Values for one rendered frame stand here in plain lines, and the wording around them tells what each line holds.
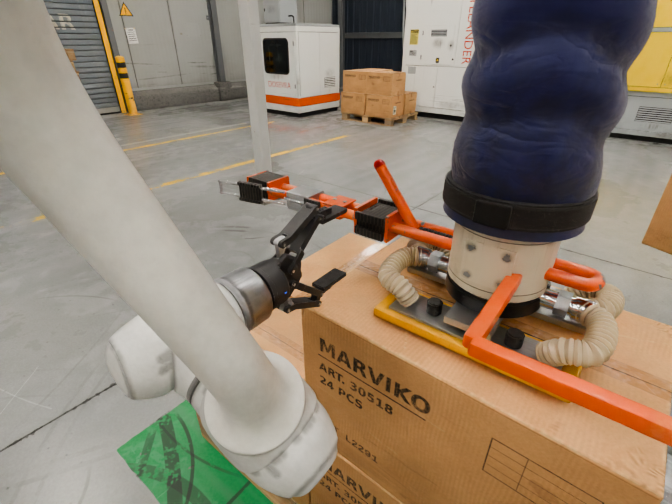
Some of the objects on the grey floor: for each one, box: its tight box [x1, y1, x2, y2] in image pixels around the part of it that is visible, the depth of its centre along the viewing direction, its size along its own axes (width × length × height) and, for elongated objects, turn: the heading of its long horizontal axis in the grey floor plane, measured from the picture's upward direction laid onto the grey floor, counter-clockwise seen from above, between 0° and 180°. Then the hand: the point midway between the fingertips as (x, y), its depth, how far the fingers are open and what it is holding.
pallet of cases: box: [341, 68, 418, 126], centre depth 759 cm, size 121×103×90 cm
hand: (337, 243), depth 72 cm, fingers open, 13 cm apart
